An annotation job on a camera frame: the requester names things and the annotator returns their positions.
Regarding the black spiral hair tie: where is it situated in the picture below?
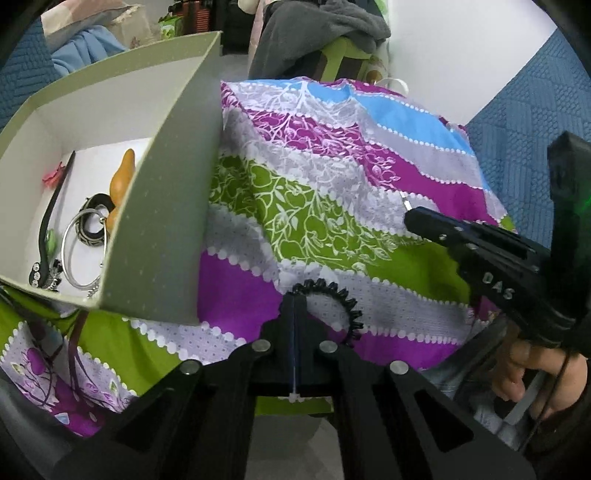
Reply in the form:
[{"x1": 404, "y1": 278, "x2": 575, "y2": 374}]
[{"x1": 294, "y1": 279, "x2": 365, "y2": 347}]

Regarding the light blue cloth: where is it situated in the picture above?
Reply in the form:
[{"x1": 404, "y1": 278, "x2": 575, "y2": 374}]
[{"x1": 51, "y1": 25, "x2": 127, "y2": 75}]

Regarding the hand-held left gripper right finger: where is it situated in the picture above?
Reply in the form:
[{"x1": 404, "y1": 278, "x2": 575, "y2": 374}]
[{"x1": 295, "y1": 294, "x2": 536, "y2": 480}]

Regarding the red suitcase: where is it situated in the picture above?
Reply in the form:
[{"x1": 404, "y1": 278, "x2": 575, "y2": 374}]
[{"x1": 180, "y1": 0, "x2": 219, "y2": 33}]

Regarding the grey-green cardboard box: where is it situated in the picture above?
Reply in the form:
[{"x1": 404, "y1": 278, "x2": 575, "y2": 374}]
[{"x1": 0, "y1": 30, "x2": 225, "y2": 324}]

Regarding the orange gourd pendant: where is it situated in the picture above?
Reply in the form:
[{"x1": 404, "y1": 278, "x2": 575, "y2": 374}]
[{"x1": 107, "y1": 148, "x2": 136, "y2": 229}]

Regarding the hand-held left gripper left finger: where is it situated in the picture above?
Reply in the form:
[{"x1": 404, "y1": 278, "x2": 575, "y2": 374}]
[{"x1": 51, "y1": 293, "x2": 296, "y2": 480}]

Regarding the person's right hand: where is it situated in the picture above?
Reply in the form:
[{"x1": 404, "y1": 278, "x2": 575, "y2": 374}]
[{"x1": 492, "y1": 323, "x2": 589, "y2": 421}]

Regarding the black cable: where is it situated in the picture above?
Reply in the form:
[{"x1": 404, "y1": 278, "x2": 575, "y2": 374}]
[{"x1": 526, "y1": 353, "x2": 573, "y2": 450}]

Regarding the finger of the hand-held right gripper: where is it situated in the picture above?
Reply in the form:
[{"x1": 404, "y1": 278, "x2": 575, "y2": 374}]
[
  {"x1": 406, "y1": 207, "x2": 550, "y2": 259},
  {"x1": 405, "y1": 217, "x2": 541, "y2": 278}
]

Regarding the silver bangle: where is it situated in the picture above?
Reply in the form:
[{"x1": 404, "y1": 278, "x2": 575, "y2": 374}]
[{"x1": 61, "y1": 209, "x2": 112, "y2": 301}]

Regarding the pink quilt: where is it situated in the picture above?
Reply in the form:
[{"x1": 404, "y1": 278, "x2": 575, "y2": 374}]
[{"x1": 248, "y1": 0, "x2": 278, "y2": 51}]

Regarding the black strap choker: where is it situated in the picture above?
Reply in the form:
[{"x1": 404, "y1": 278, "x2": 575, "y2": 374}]
[{"x1": 30, "y1": 150, "x2": 77, "y2": 287}]

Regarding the person's right forearm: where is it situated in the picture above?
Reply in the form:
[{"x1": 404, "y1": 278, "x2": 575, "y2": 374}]
[{"x1": 522, "y1": 360, "x2": 591, "y2": 480}]

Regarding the pink pillow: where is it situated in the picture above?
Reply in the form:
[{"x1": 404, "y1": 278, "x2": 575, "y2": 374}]
[{"x1": 41, "y1": 0, "x2": 144, "y2": 47}]

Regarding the colourful striped floral cloth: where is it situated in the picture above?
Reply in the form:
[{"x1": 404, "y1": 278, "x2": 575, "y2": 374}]
[{"x1": 0, "y1": 78, "x2": 515, "y2": 437}]

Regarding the green plastic stool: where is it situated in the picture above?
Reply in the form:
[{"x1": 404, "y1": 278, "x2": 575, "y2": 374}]
[{"x1": 314, "y1": 37, "x2": 384, "y2": 84}]

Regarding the white printed bag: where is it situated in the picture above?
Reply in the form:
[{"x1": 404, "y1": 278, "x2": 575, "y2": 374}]
[{"x1": 369, "y1": 55, "x2": 411, "y2": 95}]

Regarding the dark ornate pendant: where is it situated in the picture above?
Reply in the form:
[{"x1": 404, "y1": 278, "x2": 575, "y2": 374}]
[{"x1": 46, "y1": 259, "x2": 64, "y2": 292}]

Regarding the green packet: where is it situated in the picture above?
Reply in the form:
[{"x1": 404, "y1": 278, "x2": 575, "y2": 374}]
[{"x1": 159, "y1": 14, "x2": 182, "y2": 41}]

